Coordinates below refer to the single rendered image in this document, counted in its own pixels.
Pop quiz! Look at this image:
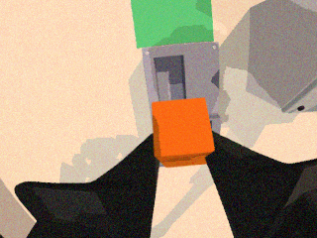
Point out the orange l-shaped part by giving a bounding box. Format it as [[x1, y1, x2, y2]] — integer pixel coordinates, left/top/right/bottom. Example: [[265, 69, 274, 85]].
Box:
[[152, 98, 215, 168]]

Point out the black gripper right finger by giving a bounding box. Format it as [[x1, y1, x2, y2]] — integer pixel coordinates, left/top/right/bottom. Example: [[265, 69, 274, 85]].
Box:
[[205, 130, 317, 238]]

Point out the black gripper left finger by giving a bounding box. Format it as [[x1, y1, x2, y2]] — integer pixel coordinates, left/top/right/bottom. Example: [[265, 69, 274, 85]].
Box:
[[13, 134, 159, 238]]

